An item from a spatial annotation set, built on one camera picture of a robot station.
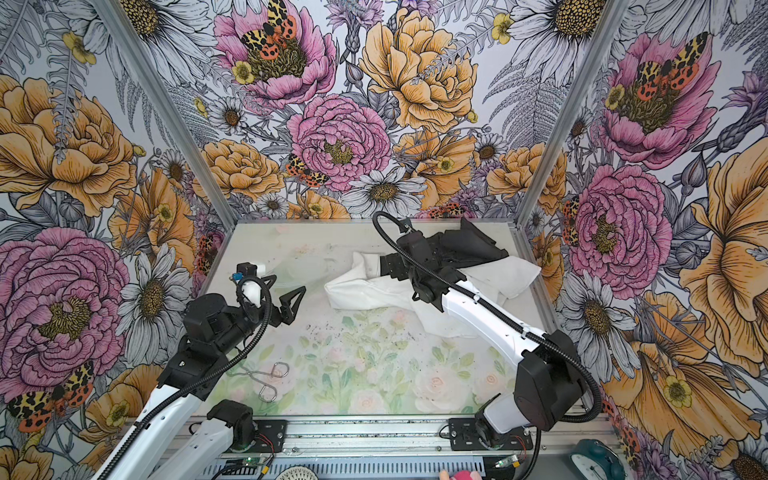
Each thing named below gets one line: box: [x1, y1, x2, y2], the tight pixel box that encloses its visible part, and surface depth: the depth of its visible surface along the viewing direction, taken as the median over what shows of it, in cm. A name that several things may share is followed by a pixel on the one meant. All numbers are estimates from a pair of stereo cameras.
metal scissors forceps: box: [229, 362, 290, 403], surface depth 83 cm
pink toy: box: [439, 470, 482, 480], surface depth 67 cm
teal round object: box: [568, 438, 626, 480], surface depth 67 cm
